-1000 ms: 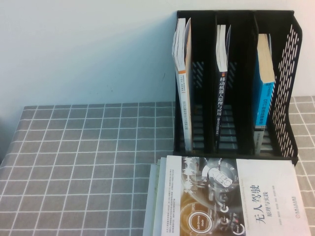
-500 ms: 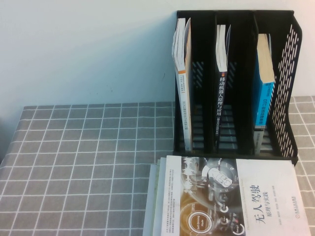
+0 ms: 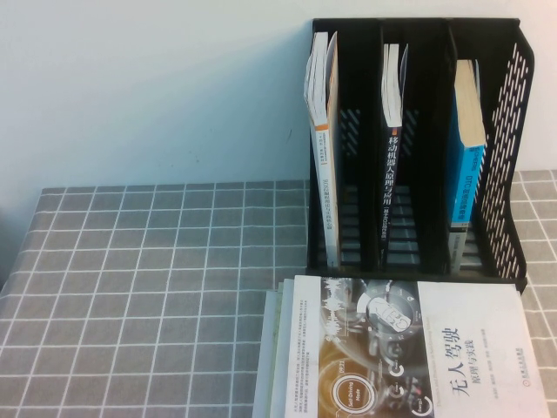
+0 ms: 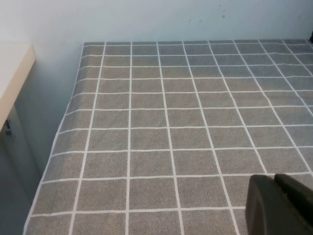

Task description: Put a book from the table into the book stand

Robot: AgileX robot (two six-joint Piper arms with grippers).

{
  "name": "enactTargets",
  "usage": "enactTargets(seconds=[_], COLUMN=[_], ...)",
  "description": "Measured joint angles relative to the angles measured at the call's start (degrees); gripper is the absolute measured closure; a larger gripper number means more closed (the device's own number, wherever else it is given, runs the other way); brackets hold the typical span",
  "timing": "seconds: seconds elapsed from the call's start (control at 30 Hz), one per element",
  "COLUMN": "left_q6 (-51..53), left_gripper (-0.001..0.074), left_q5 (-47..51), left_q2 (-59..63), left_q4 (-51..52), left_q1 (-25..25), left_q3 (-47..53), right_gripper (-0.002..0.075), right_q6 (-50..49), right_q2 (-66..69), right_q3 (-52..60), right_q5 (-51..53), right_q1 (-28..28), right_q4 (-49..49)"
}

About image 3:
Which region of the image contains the white autonomous driving book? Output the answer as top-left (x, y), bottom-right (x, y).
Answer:
top-left (265, 273), bottom-right (553, 418)

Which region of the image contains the plain white book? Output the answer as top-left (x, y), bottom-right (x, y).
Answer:
top-left (252, 289), bottom-right (279, 418)

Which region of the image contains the white spine orange cover book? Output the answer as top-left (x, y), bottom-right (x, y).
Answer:
top-left (302, 30), bottom-right (343, 267)

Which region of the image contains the blue grey Billion Dollar book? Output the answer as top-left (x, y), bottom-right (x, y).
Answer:
top-left (446, 58), bottom-right (488, 273)

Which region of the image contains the grey checked tablecloth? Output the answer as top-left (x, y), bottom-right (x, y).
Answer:
top-left (0, 168), bottom-right (557, 418)

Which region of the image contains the dark navy robotics book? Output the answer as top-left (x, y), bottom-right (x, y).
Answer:
top-left (378, 42), bottom-right (411, 269)

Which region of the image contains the black plastic book stand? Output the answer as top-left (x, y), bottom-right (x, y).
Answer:
top-left (306, 17), bottom-right (530, 291)

